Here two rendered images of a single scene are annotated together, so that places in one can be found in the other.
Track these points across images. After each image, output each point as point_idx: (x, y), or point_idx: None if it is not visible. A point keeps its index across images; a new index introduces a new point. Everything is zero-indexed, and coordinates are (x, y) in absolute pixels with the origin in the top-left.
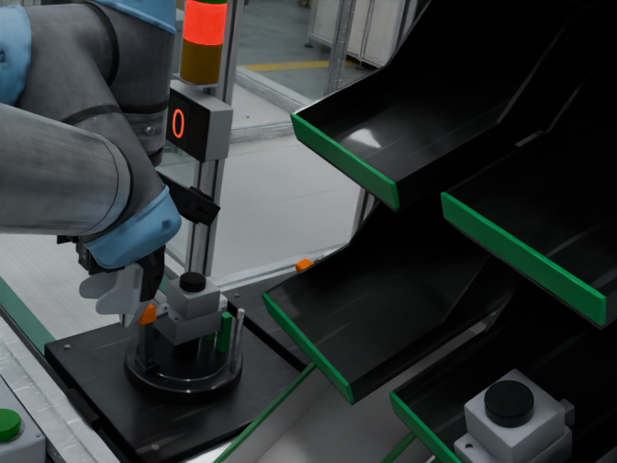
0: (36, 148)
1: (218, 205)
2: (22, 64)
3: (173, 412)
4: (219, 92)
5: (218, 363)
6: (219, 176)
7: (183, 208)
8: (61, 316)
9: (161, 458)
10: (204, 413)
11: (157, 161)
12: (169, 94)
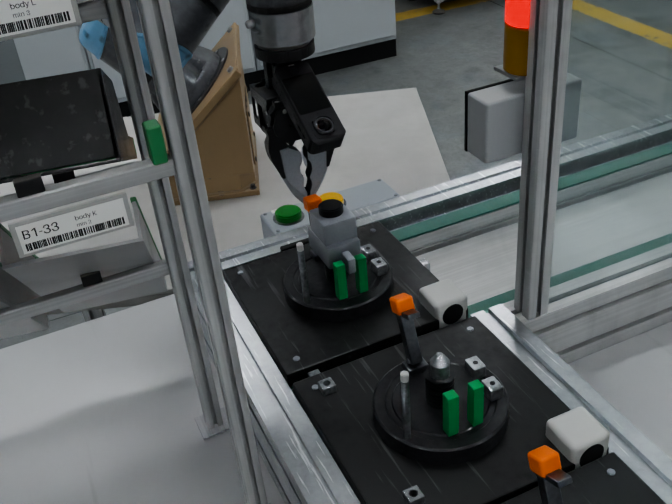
0: None
1: (530, 237)
2: None
3: (278, 281)
4: (528, 92)
5: (319, 294)
6: (531, 202)
7: (290, 116)
8: (475, 253)
9: (227, 275)
10: (272, 297)
11: (265, 57)
12: (268, 5)
